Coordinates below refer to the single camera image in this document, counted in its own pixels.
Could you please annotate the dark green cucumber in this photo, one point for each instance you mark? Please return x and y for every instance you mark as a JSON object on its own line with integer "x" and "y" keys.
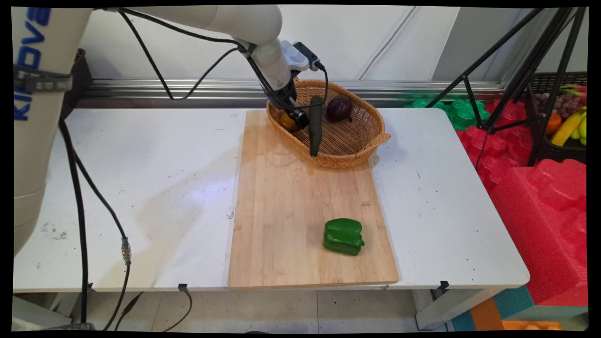
{"x": 315, "y": 131}

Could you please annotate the purple grape bunch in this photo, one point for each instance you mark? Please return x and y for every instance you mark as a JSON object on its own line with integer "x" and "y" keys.
{"x": 563, "y": 105}

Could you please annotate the black and white wrist camera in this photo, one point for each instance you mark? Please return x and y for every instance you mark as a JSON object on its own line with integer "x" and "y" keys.
{"x": 307, "y": 54}

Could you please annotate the black plastic basket with vegetables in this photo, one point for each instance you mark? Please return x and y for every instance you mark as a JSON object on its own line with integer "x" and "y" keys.
{"x": 82, "y": 84}

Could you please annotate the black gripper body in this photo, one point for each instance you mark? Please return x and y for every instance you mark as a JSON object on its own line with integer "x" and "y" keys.
{"x": 286, "y": 96}

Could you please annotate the woven wicker basket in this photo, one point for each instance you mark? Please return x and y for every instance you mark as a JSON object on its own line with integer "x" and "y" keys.
{"x": 352, "y": 141}

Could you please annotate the white table leg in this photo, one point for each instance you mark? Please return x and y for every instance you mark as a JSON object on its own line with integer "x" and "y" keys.
{"x": 446, "y": 307}

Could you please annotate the orange fruit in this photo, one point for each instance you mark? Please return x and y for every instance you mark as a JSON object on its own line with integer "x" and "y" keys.
{"x": 554, "y": 123}

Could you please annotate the black plastic basket with fruit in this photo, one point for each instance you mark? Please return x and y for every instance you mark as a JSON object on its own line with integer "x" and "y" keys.
{"x": 544, "y": 152}

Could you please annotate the teal and orange floor mat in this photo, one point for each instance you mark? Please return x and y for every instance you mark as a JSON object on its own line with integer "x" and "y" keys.
{"x": 483, "y": 314}

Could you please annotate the green foam sheet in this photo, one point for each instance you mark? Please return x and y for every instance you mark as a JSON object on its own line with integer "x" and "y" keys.
{"x": 458, "y": 115}

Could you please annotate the black tripod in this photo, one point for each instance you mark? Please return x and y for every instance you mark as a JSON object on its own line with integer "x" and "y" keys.
{"x": 530, "y": 65}

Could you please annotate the large red foam block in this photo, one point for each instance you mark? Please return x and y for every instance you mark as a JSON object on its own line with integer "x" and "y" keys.
{"x": 544, "y": 225}

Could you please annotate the green bell pepper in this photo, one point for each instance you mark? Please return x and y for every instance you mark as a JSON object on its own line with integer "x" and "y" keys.
{"x": 343, "y": 237}

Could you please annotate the yellow round vegetable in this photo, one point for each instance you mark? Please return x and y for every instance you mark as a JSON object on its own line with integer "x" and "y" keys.
{"x": 287, "y": 122}

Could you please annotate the aluminium window rail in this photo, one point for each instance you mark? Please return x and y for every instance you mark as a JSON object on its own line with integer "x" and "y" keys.
{"x": 422, "y": 87}

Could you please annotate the wooden cutting board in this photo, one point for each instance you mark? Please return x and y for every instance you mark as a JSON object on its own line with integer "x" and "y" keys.
{"x": 291, "y": 225}

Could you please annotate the yellow banana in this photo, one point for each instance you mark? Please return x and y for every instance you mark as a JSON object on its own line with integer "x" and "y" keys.
{"x": 566, "y": 129}

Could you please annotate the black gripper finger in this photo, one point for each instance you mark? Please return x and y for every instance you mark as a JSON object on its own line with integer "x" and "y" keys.
{"x": 302, "y": 119}
{"x": 281, "y": 109}

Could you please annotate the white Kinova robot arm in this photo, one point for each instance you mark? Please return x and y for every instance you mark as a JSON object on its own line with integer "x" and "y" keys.
{"x": 42, "y": 141}

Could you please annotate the purple onion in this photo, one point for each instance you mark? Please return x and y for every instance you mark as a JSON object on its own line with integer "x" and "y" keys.
{"x": 339, "y": 109}

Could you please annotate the black table edge clip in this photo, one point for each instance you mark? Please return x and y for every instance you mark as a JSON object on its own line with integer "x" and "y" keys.
{"x": 89, "y": 286}
{"x": 182, "y": 286}
{"x": 443, "y": 284}

